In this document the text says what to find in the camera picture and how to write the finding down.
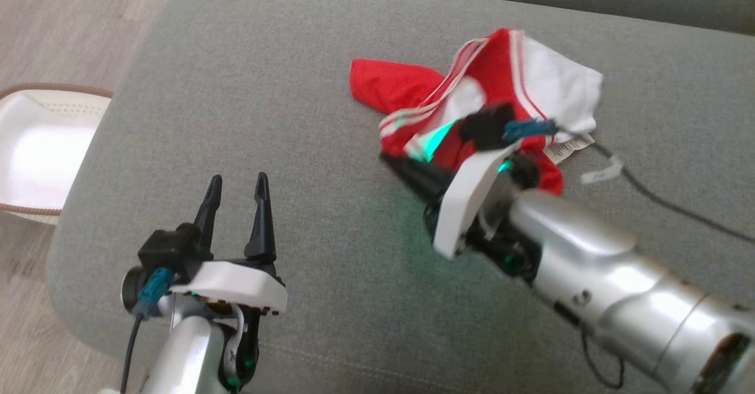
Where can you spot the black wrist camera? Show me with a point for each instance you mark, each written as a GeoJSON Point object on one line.
{"type": "Point", "coordinates": [486, 127]}
{"type": "Point", "coordinates": [168, 249]}

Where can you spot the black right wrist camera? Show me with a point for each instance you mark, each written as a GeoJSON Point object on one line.
{"type": "Point", "coordinates": [486, 127]}

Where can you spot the grey sofa seat cushion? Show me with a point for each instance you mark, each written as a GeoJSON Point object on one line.
{"type": "Point", "coordinates": [295, 117]}

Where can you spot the white laundry basket brown rim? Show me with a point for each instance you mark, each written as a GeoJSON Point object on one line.
{"type": "Point", "coordinates": [41, 146]}

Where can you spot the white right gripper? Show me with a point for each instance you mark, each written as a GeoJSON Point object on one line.
{"type": "Point", "coordinates": [463, 205]}

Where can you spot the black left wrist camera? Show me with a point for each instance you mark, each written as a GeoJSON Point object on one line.
{"type": "Point", "coordinates": [168, 249]}

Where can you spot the red basketball jersey white sleeves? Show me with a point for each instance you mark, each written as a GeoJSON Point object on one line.
{"type": "Point", "coordinates": [389, 84]}

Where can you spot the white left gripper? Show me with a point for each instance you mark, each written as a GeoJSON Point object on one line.
{"type": "Point", "coordinates": [236, 282]}

